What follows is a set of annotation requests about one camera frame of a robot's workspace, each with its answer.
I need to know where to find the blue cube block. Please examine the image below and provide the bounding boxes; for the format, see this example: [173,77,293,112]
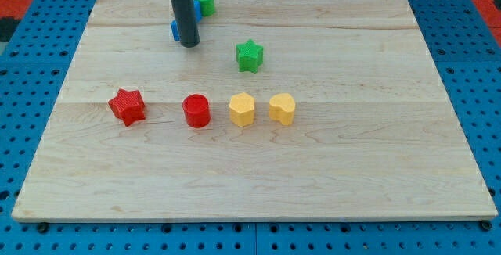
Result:
[171,0,203,41]

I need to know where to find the yellow hexagon block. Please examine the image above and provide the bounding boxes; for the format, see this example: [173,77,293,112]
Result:
[229,92,255,127]

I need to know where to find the yellow heart block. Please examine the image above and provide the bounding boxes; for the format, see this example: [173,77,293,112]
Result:
[269,93,296,125]

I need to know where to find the light wooden board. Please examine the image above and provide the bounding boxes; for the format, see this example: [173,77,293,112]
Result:
[12,0,498,223]

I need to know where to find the red cylinder block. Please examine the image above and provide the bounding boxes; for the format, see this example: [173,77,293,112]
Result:
[182,94,211,128]

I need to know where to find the green star block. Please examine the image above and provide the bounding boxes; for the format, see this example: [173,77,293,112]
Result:
[236,39,264,73]

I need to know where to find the red star block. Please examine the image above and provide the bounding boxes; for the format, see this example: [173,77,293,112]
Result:
[108,88,146,127]

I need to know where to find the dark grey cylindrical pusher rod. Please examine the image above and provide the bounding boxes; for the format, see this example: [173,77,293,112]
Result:
[171,0,200,48]

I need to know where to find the blue perforated pegboard base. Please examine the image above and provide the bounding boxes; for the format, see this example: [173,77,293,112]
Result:
[1,0,500,254]

